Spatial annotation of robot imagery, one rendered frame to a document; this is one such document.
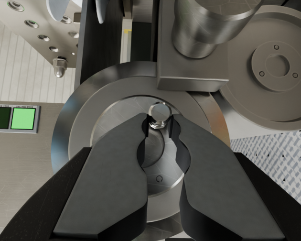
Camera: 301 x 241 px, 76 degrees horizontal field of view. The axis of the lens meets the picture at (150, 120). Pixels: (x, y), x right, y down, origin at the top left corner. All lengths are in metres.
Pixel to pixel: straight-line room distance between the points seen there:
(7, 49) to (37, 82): 0.46
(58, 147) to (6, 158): 0.42
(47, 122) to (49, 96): 1.59
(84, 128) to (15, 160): 0.43
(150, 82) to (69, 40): 0.33
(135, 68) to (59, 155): 0.10
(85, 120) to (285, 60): 0.18
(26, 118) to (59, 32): 0.23
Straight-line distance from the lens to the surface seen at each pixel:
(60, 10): 0.22
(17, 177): 0.58
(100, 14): 0.19
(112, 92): 0.16
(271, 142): 0.32
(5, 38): 2.54
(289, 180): 0.29
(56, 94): 2.12
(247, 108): 0.19
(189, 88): 0.16
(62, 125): 0.17
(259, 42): 0.22
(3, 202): 0.60
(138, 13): 0.58
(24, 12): 0.43
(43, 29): 0.46
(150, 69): 0.17
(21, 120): 0.57
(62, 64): 0.56
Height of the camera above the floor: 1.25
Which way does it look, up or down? 9 degrees down
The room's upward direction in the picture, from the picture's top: 178 degrees counter-clockwise
